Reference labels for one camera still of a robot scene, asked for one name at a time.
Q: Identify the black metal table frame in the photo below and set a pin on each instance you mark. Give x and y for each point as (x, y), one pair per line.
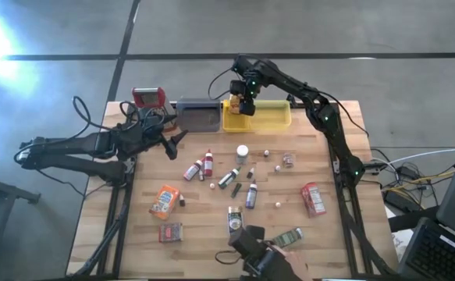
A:
(348, 234)

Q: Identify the yellow cereal box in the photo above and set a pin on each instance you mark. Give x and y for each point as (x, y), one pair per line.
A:
(235, 105)

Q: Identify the white-lid spice jar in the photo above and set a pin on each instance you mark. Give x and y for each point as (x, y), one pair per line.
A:
(242, 154)

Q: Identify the maroon dropper bottle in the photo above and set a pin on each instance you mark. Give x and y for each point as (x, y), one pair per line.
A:
(182, 201)

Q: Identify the yellow slotted plastic basket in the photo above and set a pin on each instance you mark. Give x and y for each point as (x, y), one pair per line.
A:
(235, 125)

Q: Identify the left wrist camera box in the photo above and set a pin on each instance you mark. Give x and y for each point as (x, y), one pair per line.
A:
(153, 117)

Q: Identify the black metal stand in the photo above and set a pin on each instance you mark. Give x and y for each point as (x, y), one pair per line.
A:
(8, 191)

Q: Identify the black dropper bottle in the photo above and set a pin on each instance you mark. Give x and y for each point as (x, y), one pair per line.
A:
(250, 173)

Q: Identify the red-tipped food colouring bottle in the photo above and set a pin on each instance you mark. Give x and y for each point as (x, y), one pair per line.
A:
(208, 166)

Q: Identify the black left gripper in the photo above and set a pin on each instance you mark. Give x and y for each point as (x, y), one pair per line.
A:
(153, 134)

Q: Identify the translucent yellow-green plastic bin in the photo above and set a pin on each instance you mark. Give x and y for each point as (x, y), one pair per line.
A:
(272, 117)

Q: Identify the grey plastic bin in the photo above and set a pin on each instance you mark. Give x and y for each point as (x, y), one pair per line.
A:
(197, 117)

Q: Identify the person's hand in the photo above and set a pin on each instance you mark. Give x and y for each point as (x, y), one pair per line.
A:
(297, 265)

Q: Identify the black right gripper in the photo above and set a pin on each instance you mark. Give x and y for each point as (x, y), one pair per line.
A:
(250, 91)

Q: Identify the pink-tipped food colouring bottle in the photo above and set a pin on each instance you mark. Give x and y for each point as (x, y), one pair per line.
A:
(191, 171)

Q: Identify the small clear glass jar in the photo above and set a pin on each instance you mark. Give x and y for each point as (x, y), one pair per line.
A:
(288, 160)

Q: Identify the purple food colouring bottle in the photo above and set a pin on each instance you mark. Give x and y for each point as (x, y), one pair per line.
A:
(251, 197)

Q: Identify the open black laptop keyboard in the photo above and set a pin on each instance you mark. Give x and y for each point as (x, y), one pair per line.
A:
(438, 253)

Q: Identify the orange snack box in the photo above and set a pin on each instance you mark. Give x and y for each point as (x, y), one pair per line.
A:
(164, 202)

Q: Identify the dark-label dropper bottle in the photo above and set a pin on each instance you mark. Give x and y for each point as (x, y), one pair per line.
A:
(277, 169)

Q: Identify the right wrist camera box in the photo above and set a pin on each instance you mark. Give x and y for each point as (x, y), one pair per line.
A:
(237, 87)

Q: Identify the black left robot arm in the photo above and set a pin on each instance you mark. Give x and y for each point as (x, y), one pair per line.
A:
(75, 146)

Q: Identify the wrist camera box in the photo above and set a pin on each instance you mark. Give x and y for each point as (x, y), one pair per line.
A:
(237, 87)
(153, 117)

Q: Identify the green food colouring bottle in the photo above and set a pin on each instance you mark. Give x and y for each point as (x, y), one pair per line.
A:
(227, 179)

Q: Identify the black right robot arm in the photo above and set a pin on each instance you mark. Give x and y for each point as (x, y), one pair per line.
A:
(328, 121)

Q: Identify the red cereal box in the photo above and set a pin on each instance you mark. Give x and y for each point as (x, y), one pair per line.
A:
(313, 200)

